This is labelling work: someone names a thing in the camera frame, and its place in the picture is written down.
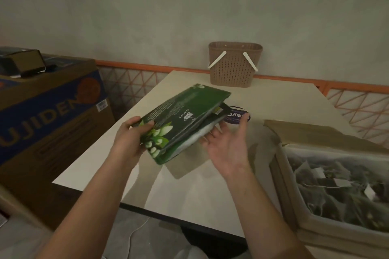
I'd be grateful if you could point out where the person's right hand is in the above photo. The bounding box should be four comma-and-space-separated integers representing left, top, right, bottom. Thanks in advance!
199, 112, 253, 181

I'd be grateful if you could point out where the person's left hand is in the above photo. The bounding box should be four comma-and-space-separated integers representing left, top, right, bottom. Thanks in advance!
111, 116, 156, 172

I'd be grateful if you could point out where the green foil pouch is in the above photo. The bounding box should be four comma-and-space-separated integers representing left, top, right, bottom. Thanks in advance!
132, 83, 233, 166

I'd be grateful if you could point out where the beige paper box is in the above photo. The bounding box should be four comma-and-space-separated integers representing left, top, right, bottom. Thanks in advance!
263, 119, 389, 259

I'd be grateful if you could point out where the heap of tea bags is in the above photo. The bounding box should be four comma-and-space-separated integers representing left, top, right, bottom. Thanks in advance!
287, 158, 389, 234

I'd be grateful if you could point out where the person's left forearm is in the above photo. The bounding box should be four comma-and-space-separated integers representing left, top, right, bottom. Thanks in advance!
35, 158, 143, 259

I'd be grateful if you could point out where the person's right forearm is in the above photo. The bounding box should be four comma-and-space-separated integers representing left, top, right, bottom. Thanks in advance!
226, 170, 314, 259

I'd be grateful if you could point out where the blue print cardboard box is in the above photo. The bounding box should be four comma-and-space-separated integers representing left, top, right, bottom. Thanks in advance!
0, 52, 116, 229

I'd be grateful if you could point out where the round purple sticker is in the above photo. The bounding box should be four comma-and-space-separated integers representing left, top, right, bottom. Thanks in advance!
224, 105, 251, 124

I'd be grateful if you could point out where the orange mesh fence panel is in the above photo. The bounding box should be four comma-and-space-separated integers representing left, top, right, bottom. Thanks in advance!
96, 60, 327, 123
323, 83, 389, 149

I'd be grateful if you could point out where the brown plastic basket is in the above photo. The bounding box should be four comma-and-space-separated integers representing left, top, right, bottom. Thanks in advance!
208, 41, 263, 88

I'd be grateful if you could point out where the black table base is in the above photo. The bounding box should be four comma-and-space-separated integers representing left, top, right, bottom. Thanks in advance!
181, 225, 248, 259

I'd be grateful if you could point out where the black device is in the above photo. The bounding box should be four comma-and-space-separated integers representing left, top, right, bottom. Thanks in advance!
0, 49, 47, 79

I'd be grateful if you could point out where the white cable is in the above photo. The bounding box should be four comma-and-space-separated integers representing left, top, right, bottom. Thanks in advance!
127, 215, 152, 259

